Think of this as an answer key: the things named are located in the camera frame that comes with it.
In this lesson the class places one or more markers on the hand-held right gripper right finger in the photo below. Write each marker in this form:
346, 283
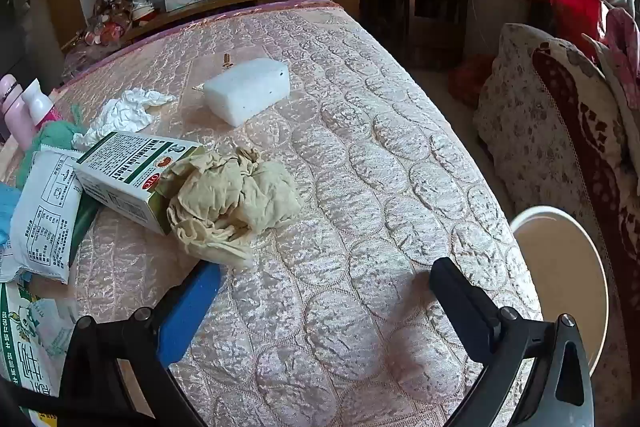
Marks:
465, 307

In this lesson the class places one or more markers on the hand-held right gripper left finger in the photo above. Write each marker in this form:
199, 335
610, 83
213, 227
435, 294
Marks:
192, 307

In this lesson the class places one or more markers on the paper bag with print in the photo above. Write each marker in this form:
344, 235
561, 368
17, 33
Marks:
555, 277

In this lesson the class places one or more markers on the white snack packet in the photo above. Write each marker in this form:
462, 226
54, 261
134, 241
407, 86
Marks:
42, 217

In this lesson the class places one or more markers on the green terry towel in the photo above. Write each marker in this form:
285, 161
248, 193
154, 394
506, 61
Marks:
55, 134

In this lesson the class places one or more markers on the dark green packet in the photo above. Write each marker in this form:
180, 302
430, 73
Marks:
82, 227

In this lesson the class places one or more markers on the green and white medicine box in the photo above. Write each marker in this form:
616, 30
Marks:
120, 172

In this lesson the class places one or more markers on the white bag with green print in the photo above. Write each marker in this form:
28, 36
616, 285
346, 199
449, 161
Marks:
20, 342

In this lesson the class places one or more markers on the sofa with floral cover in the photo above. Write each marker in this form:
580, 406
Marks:
525, 132

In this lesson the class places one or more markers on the pink quilted mattress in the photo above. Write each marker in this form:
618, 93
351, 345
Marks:
350, 157

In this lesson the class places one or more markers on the crumpled white tissue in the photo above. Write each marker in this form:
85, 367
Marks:
122, 114

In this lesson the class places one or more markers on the white foam block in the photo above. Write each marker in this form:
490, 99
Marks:
245, 92

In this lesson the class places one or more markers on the red cloth bundle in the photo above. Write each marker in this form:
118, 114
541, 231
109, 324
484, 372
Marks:
470, 79

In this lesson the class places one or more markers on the small brass screw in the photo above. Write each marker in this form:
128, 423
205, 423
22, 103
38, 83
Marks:
226, 60

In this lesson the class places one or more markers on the red floral ornament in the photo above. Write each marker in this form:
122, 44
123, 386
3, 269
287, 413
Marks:
107, 24

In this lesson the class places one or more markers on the pink clothing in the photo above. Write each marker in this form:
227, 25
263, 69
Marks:
627, 52

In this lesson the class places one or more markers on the red bag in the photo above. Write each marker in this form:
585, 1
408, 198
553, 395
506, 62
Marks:
575, 17

